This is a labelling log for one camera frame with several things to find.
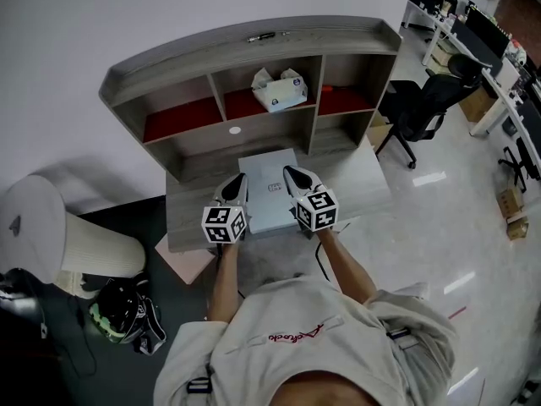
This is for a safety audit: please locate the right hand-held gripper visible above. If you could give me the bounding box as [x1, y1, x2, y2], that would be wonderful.
[281, 164, 340, 239]

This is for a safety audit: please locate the grey wooden table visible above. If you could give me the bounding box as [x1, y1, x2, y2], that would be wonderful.
[164, 141, 394, 254]

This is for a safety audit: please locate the black mesh office chair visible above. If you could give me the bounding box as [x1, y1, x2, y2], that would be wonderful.
[374, 52, 484, 171]

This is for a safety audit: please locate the black and green helmet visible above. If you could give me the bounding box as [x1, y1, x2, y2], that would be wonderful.
[88, 276, 168, 355]

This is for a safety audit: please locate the light blue file box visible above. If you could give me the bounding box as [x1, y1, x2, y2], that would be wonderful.
[237, 150, 298, 239]

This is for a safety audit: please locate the grey wooden shelf hutch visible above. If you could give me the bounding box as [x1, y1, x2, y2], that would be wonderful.
[99, 14, 402, 184]

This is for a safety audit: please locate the black armless office chair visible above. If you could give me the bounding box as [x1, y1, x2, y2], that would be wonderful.
[497, 135, 541, 195]

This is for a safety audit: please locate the person's beige t-shirt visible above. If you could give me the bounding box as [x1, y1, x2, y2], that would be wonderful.
[153, 276, 461, 406]

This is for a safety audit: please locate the long white office desk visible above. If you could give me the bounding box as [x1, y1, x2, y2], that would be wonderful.
[424, 13, 541, 173]

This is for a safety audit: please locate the red felt shelf liner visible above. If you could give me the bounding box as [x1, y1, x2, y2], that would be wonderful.
[223, 87, 318, 121]
[317, 85, 378, 117]
[142, 96, 224, 144]

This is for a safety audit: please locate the person's right forearm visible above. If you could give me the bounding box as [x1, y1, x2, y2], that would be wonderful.
[316, 226, 380, 307]

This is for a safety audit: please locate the pink flat board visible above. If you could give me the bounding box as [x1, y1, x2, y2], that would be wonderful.
[153, 234, 217, 288]

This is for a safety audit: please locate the thin black floor cable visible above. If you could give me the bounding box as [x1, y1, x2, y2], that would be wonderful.
[77, 305, 99, 376]

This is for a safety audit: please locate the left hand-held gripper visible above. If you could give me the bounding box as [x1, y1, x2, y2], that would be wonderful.
[200, 172, 251, 245]

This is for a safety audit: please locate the large brown cardboard box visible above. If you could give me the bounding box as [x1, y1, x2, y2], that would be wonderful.
[458, 86, 498, 124]

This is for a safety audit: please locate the white tissue box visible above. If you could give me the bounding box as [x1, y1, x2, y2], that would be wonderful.
[251, 68, 309, 114]

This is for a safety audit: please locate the small cardboard box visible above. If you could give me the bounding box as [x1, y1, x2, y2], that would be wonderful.
[505, 216, 531, 242]
[496, 187, 526, 220]

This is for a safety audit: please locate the open cardboard box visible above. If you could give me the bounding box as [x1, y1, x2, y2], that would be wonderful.
[366, 114, 392, 154]

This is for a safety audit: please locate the person's head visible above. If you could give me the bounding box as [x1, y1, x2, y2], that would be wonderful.
[270, 372, 378, 406]

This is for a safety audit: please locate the grey harness strap with buckle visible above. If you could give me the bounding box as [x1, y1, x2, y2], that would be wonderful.
[185, 364, 213, 397]
[385, 326, 418, 350]

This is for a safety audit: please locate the cream ornate stand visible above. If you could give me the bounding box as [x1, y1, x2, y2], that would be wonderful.
[54, 268, 101, 300]

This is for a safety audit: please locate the person's left forearm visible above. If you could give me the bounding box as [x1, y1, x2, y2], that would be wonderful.
[208, 241, 244, 326]

